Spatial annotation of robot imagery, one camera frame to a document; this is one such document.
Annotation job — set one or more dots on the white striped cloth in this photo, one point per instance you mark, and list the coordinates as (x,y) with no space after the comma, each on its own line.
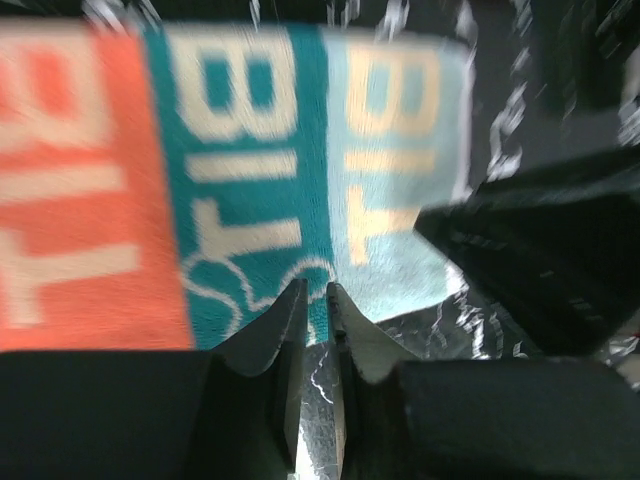
(159,190)

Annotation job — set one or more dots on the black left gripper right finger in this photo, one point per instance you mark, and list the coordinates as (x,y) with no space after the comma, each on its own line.
(400,417)

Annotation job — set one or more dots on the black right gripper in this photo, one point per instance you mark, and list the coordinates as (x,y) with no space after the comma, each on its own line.
(557,248)

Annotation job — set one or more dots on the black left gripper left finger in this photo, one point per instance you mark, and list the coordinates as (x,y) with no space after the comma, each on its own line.
(231,412)

